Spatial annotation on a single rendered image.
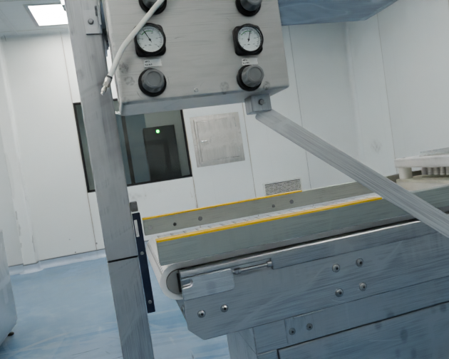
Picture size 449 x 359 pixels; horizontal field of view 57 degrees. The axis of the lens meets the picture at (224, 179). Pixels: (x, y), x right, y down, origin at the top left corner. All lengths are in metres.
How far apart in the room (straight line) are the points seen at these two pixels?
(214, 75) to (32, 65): 5.33
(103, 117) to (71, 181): 4.78
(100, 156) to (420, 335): 0.66
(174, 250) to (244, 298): 0.12
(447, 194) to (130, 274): 0.58
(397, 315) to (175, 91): 0.51
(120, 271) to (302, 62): 5.64
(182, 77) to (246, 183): 5.29
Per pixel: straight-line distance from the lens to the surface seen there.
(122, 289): 0.85
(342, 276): 0.65
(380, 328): 0.77
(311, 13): 0.97
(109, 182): 0.82
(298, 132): 0.58
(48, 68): 5.78
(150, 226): 0.81
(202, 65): 0.53
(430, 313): 0.82
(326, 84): 6.37
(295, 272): 0.61
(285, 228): 0.59
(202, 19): 0.55
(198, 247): 0.55
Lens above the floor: 1.04
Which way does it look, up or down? 3 degrees down
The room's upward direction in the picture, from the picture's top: 8 degrees counter-clockwise
